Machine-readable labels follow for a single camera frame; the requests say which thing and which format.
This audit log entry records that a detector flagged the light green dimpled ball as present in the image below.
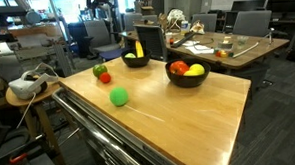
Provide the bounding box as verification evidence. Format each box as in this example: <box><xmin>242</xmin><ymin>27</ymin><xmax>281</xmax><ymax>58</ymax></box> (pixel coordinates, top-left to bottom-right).
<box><xmin>123</xmin><ymin>52</ymin><xmax>137</xmax><ymax>59</ymax></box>

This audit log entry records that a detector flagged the yellow banana toy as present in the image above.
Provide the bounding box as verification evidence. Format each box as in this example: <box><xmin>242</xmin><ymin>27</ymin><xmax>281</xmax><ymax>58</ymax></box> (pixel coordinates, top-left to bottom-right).
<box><xmin>134</xmin><ymin>40</ymin><xmax>145</xmax><ymax>59</ymax></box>

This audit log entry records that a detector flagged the red apple toy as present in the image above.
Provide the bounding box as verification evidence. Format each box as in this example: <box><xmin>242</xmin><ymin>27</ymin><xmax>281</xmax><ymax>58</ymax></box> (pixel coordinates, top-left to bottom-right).
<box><xmin>168</xmin><ymin>60</ymin><xmax>191</xmax><ymax>77</ymax></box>

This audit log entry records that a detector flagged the yellow ball toy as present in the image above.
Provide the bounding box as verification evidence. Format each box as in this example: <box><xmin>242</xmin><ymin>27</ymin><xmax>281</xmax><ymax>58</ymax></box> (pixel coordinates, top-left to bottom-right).
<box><xmin>182</xmin><ymin>69</ymin><xmax>196</xmax><ymax>77</ymax></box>
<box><xmin>189</xmin><ymin>63</ymin><xmax>206</xmax><ymax>77</ymax></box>

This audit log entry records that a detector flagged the small red fruit toy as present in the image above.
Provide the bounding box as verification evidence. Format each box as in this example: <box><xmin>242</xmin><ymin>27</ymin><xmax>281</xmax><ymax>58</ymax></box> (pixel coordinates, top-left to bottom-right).
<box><xmin>98</xmin><ymin>71</ymin><xmax>113</xmax><ymax>85</ymax></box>

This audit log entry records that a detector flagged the white cabinet with wooden top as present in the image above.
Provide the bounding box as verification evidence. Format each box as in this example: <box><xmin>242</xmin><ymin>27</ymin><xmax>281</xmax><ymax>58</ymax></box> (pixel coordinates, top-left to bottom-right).
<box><xmin>49</xmin><ymin>51</ymin><xmax>255</xmax><ymax>165</ymax></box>

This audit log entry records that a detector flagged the grey office chair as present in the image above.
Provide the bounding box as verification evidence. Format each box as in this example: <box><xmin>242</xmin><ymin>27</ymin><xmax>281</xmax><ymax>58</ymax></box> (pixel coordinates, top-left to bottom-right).
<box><xmin>83</xmin><ymin>18</ymin><xmax>122</xmax><ymax>61</ymax></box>
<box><xmin>231</xmin><ymin>9</ymin><xmax>274</xmax><ymax>40</ymax></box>
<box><xmin>123</xmin><ymin>12</ymin><xmax>144</xmax><ymax>31</ymax></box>
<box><xmin>191</xmin><ymin>12</ymin><xmax>218</xmax><ymax>35</ymax></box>

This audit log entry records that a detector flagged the blue seat chair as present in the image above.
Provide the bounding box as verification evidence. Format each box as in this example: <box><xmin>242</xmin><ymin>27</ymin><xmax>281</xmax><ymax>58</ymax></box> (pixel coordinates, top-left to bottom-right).
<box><xmin>98</xmin><ymin>47</ymin><xmax>131</xmax><ymax>63</ymax></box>

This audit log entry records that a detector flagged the dark mesh office chair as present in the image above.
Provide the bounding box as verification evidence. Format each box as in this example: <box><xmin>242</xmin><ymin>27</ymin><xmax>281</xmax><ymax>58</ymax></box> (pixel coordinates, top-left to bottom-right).
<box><xmin>133</xmin><ymin>23</ymin><xmax>170</xmax><ymax>63</ymax></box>

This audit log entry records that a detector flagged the grey round lamp head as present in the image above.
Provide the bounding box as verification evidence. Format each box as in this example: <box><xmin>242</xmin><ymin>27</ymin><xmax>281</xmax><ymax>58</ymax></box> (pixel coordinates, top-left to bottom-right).
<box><xmin>23</xmin><ymin>9</ymin><xmax>43</xmax><ymax>27</ymax></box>

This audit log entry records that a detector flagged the green pear toy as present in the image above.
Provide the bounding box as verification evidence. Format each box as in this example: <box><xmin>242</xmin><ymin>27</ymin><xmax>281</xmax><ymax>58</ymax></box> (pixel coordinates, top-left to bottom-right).
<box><xmin>92</xmin><ymin>63</ymin><xmax>108</xmax><ymax>79</ymax></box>

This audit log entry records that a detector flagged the light wooden desk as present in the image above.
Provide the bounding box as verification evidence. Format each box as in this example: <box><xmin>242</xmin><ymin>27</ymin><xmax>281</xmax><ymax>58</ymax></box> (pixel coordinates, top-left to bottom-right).
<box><xmin>8</xmin><ymin>22</ymin><xmax>65</xmax><ymax>41</ymax></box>

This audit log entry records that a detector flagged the black bowl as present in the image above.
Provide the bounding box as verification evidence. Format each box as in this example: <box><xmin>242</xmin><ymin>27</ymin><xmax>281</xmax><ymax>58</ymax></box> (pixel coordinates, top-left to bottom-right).
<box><xmin>164</xmin><ymin>57</ymin><xmax>213</xmax><ymax>90</ymax></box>
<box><xmin>120</xmin><ymin>47</ymin><xmax>154</xmax><ymax>69</ymax></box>

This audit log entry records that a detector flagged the white net bag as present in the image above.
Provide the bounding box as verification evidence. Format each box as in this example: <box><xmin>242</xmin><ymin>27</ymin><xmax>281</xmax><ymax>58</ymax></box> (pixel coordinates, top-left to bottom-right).
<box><xmin>166</xmin><ymin>8</ymin><xmax>187</xmax><ymax>26</ymax></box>

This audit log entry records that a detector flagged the clear plastic bottle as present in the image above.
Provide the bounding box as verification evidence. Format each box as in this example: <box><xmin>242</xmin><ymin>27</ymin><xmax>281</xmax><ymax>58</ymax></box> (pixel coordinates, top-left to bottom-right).
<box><xmin>180</xmin><ymin>20</ymin><xmax>189</xmax><ymax>35</ymax></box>

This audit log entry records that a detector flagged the black remote control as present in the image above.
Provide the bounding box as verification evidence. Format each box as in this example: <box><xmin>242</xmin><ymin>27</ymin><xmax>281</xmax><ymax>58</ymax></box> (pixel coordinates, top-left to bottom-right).
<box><xmin>169</xmin><ymin>30</ymin><xmax>198</xmax><ymax>49</ymax></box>

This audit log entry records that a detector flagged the smooth green ball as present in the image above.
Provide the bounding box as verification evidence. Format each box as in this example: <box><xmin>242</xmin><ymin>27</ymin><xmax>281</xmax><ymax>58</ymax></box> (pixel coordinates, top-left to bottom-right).
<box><xmin>109</xmin><ymin>85</ymin><xmax>130</xmax><ymax>107</ymax></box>

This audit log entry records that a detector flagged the white and tan plush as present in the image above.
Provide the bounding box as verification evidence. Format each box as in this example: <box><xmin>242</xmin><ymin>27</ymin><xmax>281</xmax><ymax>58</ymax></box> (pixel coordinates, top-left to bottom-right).
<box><xmin>189</xmin><ymin>19</ymin><xmax>206</xmax><ymax>36</ymax></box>

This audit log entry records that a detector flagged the round wooden stool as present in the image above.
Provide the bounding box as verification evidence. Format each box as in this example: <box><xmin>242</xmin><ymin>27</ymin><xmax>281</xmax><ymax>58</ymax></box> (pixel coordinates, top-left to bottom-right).
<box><xmin>4</xmin><ymin>80</ymin><xmax>67</xmax><ymax>165</ymax></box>

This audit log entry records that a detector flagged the white paper sheet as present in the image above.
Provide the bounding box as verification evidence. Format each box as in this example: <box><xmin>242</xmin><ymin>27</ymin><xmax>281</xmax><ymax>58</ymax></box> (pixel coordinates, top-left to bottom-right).
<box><xmin>185</xmin><ymin>43</ymin><xmax>215</xmax><ymax>56</ymax></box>

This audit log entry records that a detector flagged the white VR headset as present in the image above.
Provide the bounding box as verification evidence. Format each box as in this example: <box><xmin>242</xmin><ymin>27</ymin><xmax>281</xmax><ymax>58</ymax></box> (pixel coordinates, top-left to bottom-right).
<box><xmin>7</xmin><ymin>61</ymin><xmax>60</xmax><ymax>102</ymax></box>

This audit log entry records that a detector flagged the clear plastic container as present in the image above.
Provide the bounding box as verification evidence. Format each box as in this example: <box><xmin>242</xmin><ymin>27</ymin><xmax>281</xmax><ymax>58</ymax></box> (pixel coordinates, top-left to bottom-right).
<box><xmin>217</xmin><ymin>35</ymin><xmax>235</xmax><ymax>52</ymax></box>

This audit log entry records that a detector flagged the yellow toy block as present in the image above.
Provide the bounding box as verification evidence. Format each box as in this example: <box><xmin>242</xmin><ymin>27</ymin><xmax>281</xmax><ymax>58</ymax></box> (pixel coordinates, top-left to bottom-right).
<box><xmin>219</xmin><ymin>49</ymin><xmax>229</xmax><ymax>59</ymax></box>

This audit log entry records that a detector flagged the black computer monitor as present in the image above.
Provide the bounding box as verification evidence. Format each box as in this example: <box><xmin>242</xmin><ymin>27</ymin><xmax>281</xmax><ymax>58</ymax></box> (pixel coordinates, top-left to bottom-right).
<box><xmin>230</xmin><ymin>0</ymin><xmax>267</xmax><ymax>13</ymax></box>
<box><xmin>265</xmin><ymin>0</ymin><xmax>295</xmax><ymax>15</ymax></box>

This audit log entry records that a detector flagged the clear plastic cup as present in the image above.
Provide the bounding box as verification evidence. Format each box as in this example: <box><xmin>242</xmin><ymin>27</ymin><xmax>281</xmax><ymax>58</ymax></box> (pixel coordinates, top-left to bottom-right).
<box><xmin>236</xmin><ymin>34</ymin><xmax>250</xmax><ymax>47</ymax></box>

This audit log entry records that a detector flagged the white stick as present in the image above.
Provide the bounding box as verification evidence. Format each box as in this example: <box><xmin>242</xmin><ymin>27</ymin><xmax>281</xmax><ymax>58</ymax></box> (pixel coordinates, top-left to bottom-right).
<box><xmin>231</xmin><ymin>40</ymin><xmax>270</xmax><ymax>59</ymax></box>

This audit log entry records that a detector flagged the wooden office table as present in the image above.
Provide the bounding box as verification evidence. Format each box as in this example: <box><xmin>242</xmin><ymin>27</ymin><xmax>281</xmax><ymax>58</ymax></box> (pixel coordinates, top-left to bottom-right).
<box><xmin>118</xmin><ymin>22</ymin><xmax>293</xmax><ymax>105</ymax></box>

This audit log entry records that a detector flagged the silver metal frame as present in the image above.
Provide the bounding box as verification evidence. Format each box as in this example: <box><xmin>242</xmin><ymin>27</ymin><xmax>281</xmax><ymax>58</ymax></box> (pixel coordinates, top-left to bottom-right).
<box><xmin>14</xmin><ymin>39</ymin><xmax>76</xmax><ymax>79</ymax></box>

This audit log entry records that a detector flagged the white headset cable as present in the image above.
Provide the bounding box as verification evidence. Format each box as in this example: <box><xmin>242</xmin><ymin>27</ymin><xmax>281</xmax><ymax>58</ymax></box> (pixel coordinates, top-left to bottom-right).
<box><xmin>14</xmin><ymin>91</ymin><xmax>38</xmax><ymax>130</ymax></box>

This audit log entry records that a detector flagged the silver cabinet handle bar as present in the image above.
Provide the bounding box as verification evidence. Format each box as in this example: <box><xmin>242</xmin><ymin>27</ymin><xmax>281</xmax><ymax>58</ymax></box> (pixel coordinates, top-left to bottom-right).
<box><xmin>51</xmin><ymin>84</ymin><xmax>149</xmax><ymax>165</ymax></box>

